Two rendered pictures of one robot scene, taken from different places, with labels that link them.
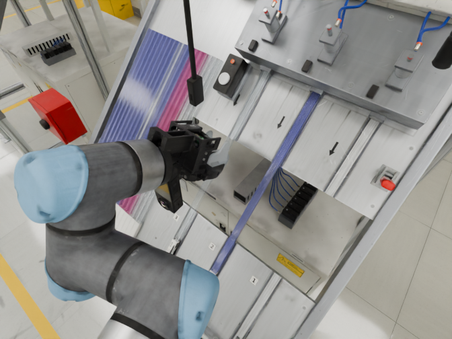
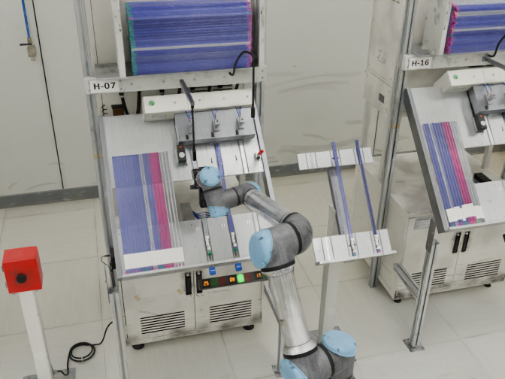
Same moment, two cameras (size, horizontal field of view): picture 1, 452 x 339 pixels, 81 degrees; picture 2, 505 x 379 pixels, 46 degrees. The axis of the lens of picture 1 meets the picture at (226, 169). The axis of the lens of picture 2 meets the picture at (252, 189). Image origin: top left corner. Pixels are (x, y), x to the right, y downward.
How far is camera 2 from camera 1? 2.18 m
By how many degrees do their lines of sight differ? 46
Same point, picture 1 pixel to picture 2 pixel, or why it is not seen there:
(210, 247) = (222, 225)
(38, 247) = not seen: outside the picture
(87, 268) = (228, 194)
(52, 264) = (219, 201)
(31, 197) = (213, 176)
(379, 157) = (250, 152)
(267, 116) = (204, 162)
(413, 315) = (316, 277)
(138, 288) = (243, 188)
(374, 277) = not seen: hidden behind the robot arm
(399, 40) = (232, 116)
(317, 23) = (204, 121)
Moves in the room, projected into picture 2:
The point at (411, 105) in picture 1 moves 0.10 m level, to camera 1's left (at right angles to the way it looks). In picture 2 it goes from (249, 131) to (235, 138)
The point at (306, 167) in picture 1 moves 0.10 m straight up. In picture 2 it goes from (232, 169) to (232, 149)
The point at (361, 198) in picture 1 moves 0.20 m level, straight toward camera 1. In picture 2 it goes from (255, 167) to (264, 189)
